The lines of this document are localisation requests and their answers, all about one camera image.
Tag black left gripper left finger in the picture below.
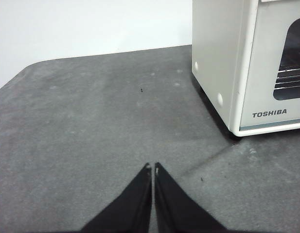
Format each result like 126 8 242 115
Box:
80 162 153 233

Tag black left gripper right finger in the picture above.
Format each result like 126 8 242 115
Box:
154 162 229 233

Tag oven door with beige handle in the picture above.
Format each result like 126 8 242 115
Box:
239 0 300 132

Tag white toaster oven housing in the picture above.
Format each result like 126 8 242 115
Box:
191 0 300 138

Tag metal wire oven rack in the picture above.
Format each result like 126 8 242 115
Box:
273 67 300 92

